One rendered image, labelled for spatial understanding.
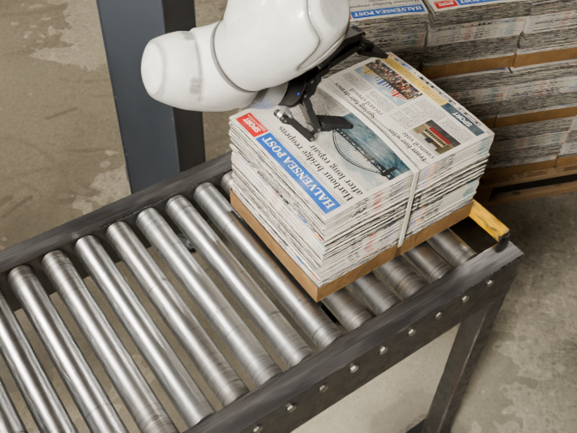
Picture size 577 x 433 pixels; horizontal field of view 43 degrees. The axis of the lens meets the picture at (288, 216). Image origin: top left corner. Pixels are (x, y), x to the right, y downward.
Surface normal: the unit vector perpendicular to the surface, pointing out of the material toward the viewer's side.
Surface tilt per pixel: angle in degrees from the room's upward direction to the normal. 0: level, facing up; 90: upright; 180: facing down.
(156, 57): 58
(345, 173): 1
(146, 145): 90
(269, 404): 0
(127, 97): 90
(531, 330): 0
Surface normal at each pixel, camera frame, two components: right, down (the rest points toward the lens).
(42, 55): 0.04, -0.67
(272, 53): -0.36, 0.70
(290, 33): -0.28, 0.55
